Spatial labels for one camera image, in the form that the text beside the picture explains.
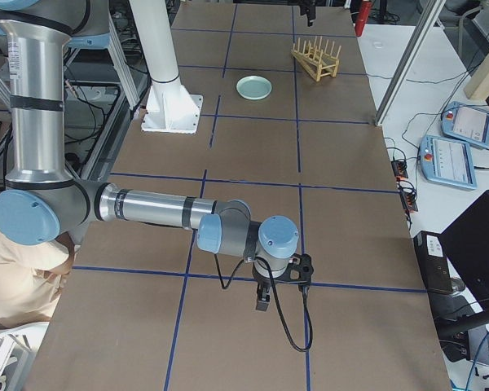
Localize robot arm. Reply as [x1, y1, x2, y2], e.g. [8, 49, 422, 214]
[0, 1, 312, 310]

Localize wooden dish rack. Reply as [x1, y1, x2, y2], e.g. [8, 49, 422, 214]
[291, 36, 341, 82]

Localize mint green plate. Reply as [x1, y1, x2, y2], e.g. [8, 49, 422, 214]
[236, 75, 272, 100]

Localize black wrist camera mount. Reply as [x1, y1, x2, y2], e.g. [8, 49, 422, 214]
[280, 253, 314, 293]

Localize red cylinder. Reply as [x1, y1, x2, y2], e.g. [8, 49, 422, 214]
[355, 0, 372, 37]

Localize far blue teach pendant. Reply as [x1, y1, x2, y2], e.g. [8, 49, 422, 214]
[441, 101, 489, 148]

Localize orange black usb hub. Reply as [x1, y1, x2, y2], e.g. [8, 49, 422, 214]
[391, 159, 408, 180]

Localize black computer box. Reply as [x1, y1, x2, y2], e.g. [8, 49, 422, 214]
[413, 231, 466, 296]

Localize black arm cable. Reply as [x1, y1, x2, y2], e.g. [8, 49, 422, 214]
[214, 252, 314, 352]

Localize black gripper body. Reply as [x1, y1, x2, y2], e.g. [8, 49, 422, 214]
[299, 0, 316, 15]
[252, 257, 288, 304]

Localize blue teach pendant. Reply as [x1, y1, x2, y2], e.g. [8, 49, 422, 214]
[419, 135, 478, 190]
[441, 101, 489, 148]

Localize near blue teach pendant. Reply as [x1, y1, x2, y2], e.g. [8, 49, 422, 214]
[419, 135, 478, 190]

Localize person in beige clothes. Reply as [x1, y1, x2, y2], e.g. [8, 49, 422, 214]
[0, 232, 77, 329]

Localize aluminium frame post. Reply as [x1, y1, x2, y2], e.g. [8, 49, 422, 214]
[374, 0, 446, 126]

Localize black monitor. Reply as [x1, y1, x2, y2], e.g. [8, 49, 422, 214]
[437, 190, 489, 339]

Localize white pedestal column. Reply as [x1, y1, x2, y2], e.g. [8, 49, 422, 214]
[130, 0, 203, 134]

